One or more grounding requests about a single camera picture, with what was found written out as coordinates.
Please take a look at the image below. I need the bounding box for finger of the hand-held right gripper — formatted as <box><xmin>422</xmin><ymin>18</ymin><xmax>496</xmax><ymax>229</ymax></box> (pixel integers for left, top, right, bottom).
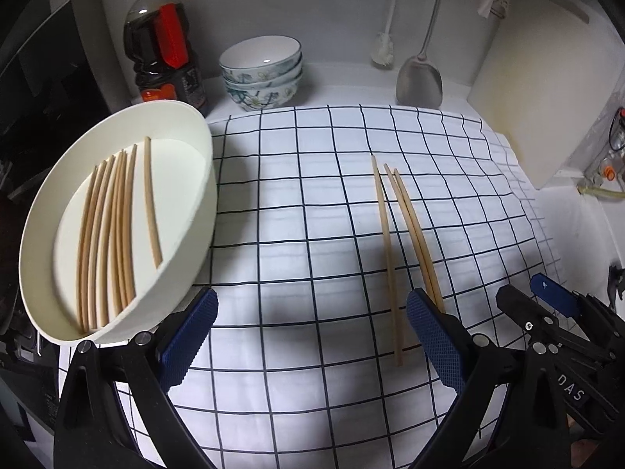
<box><xmin>495</xmin><ymin>286</ymin><xmax>577</xmax><ymax>353</ymax></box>
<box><xmin>530</xmin><ymin>274</ymin><xmax>625</xmax><ymax>347</ymax></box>

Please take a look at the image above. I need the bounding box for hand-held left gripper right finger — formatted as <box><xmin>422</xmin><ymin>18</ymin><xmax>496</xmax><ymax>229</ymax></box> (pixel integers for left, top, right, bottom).
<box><xmin>406</xmin><ymin>288</ymin><xmax>572</xmax><ymax>469</ymax></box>

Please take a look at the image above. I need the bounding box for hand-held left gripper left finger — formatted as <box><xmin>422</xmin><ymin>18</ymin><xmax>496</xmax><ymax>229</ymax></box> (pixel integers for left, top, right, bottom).
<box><xmin>51</xmin><ymin>287</ymin><xmax>219</xmax><ymax>469</ymax></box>

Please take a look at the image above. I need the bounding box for single wooden chopstick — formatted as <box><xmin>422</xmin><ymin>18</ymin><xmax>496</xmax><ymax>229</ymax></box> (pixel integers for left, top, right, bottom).
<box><xmin>393</xmin><ymin>168</ymin><xmax>446</xmax><ymax>312</ymax></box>
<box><xmin>383</xmin><ymin>163</ymin><xmax>438</xmax><ymax>304</ymax></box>
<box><xmin>371</xmin><ymin>155</ymin><xmax>404</xmax><ymax>367</ymax></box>

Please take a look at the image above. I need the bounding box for pile of wooden chopsticks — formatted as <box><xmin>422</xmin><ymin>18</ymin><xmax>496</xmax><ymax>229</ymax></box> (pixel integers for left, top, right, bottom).
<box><xmin>77</xmin><ymin>137</ymin><xmax>163</xmax><ymax>330</ymax></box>

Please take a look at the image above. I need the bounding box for white oval dish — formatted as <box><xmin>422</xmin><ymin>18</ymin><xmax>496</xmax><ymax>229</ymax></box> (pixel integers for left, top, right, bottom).
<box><xmin>18</xmin><ymin>100</ymin><xmax>218</xmax><ymax>345</ymax></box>

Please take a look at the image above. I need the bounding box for white black checked cloth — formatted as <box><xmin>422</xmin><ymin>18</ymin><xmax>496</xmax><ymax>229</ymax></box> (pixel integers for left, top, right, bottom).
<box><xmin>59</xmin><ymin>104</ymin><xmax>562</xmax><ymax>469</ymax></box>

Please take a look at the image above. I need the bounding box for white cutting board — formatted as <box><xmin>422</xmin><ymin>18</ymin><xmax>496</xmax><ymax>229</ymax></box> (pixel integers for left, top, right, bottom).
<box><xmin>466</xmin><ymin>0</ymin><xmax>618</xmax><ymax>190</ymax></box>

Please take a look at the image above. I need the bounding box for white floral ceramic bowl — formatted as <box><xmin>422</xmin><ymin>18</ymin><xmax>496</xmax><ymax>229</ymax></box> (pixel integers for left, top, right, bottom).
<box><xmin>225</xmin><ymin>83</ymin><xmax>301</xmax><ymax>111</ymax></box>
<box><xmin>219</xmin><ymin>35</ymin><xmax>302</xmax><ymax>84</ymax></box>
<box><xmin>222</xmin><ymin>71</ymin><xmax>304</xmax><ymax>97</ymax></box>

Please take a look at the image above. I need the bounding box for metal spatula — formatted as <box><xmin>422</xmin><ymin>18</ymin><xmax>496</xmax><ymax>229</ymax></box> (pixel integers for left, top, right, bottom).
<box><xmin>395</xmin><ymin>0</ymin><xmax>455</xmax><ymax>109</ymax></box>

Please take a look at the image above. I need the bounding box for white dish brush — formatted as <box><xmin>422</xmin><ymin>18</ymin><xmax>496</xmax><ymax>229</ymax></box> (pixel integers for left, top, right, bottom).
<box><xmin>371</xmin><ymin>0</ymin><xmax>404</xmax><ymax>68</ymax></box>

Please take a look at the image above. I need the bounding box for dark kitchen appliance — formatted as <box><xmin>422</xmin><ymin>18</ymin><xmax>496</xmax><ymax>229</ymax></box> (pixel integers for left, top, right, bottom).
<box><xmin>0</xmin><ymin>0</ymin><xmax>113</xmax><ymax>196</ymax></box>

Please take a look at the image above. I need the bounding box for dark sauce bottle red label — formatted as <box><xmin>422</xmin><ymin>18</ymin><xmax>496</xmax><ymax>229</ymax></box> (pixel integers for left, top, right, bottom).
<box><xmin>122</xmin><ymin>0</ymin><xmax>208</xmax><ymax>115</ymax></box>

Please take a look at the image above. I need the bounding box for gas valve with hoses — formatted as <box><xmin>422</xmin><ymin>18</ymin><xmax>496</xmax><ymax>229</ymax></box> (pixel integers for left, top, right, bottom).
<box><xmin>576</xmin><ymin>107</ymin><xmax>625</xmax><ymax>201</ymax></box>

